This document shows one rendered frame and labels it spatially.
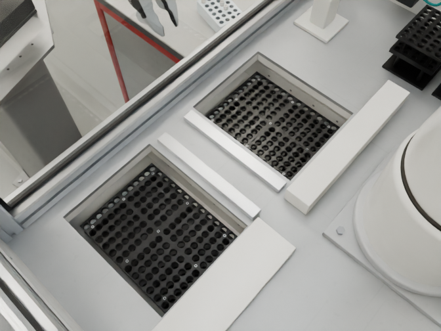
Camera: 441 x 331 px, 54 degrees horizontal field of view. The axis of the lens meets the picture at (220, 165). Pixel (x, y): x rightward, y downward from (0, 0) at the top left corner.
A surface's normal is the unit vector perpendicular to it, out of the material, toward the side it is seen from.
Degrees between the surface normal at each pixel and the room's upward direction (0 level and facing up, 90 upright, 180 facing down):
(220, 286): 0
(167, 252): 0
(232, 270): 0
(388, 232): 90
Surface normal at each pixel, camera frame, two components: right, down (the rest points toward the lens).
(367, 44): 0.00, -0.49
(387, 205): -0.99, 0.09
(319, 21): -0.68, 0.64
